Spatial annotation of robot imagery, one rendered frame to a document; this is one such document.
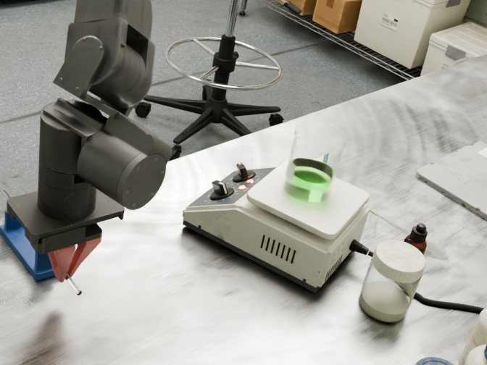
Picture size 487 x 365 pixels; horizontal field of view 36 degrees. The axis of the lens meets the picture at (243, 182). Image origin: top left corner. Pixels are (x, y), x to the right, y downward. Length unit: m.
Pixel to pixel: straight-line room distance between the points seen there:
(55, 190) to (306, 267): 0.32
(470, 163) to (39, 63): 2.09
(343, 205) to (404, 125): 0.46
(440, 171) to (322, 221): 0.38
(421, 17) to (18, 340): 2.60
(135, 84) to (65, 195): 0.13
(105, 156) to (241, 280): 0.30
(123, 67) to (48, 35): 2.60
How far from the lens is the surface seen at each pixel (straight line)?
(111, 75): 0.70
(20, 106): 2.75
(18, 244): 0.91
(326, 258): 0.88
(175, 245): 0.94
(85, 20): 0.73
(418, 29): 3.21
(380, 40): 3.33
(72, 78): 0.71
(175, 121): 2.75
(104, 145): 0.68
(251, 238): 0.91
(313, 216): 0.89
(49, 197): 0.75
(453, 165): 1.26
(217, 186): 0.95
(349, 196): 0.94
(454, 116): 1.45
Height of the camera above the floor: 1.33
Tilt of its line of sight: 33 degrees down
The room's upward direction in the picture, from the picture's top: 12 degrees clockwise
